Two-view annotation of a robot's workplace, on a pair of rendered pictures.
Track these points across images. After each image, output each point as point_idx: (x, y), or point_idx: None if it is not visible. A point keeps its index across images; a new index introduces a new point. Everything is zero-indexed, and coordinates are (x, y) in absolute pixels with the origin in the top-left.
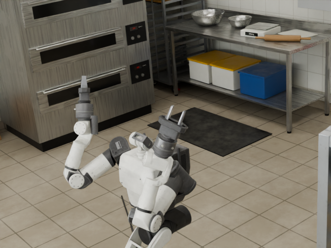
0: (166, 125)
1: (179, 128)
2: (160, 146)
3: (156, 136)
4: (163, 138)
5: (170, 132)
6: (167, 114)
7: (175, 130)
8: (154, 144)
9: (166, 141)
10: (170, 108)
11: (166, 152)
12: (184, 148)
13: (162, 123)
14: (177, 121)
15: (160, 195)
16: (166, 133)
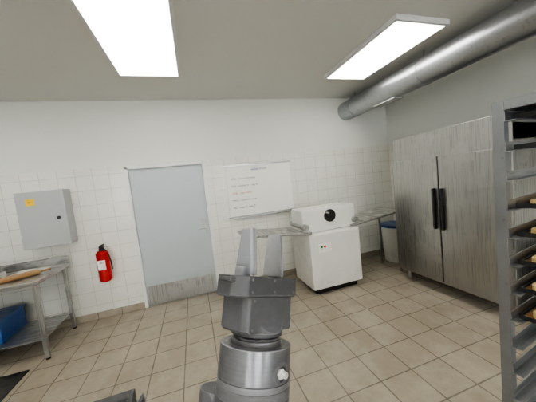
0: (266, 291)
1: (293, 283)
2: (277, 381)
3: (237, 358)
4: (268, 343)
5: (275, 309)
6: (253, 258)
7: (287, 295)
8: (247, 396)
9: (283, 347)
10: (250, 234)
11: (289, 390)
12: (125, 396)
13: (255, 290)
14: (258, 276)
15: None
16: (268, 322)
